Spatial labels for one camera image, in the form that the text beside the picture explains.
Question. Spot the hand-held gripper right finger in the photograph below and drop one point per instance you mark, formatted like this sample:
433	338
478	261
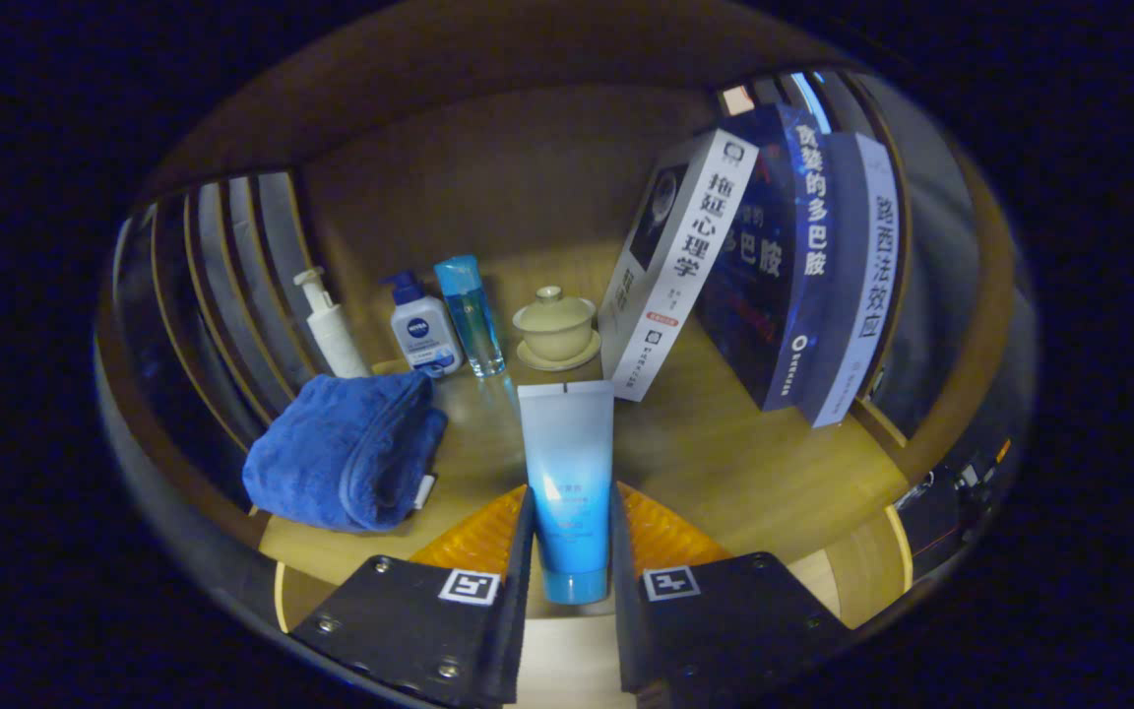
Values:
724	630

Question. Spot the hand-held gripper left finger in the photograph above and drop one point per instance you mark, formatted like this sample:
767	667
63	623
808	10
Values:
409	630

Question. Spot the light blue tube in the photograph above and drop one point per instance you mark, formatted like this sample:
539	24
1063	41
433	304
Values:
567	463

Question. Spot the wooden countertop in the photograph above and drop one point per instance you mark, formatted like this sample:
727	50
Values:
724	463

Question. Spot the wooden cabinet with shelf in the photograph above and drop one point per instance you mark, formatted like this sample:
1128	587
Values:
528	167

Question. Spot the blue rolled towel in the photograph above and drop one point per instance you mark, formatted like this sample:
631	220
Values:
341	453

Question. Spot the white bottle with blue cap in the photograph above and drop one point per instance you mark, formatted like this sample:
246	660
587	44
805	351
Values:
424	335

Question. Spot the white pump bottle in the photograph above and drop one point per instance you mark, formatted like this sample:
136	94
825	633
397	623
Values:
336	340

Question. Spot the clear blue bottle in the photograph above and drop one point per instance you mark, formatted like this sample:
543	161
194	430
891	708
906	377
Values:
473	320

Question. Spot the beige lidded tea cup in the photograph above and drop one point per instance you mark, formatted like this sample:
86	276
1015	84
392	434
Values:
555	330

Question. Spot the dark blue book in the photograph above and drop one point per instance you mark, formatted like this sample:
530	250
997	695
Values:
764	286

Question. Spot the pale grey-blue book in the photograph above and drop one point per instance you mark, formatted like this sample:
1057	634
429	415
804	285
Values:
862	286

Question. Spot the white book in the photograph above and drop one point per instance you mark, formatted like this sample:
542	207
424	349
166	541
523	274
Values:
685	256

